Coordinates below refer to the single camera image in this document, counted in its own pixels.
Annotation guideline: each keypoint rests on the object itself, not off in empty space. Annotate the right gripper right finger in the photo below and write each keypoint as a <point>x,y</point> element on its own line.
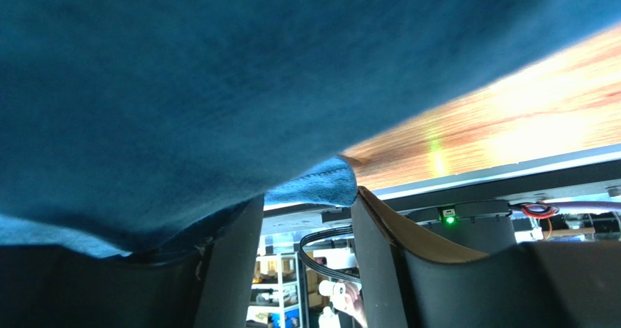
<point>412,277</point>

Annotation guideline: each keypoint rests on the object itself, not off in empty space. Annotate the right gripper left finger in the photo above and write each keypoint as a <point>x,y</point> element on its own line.
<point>201,278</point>

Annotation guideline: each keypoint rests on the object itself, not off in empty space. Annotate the blue t-shirt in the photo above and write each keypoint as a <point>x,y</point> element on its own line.
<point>130,120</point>

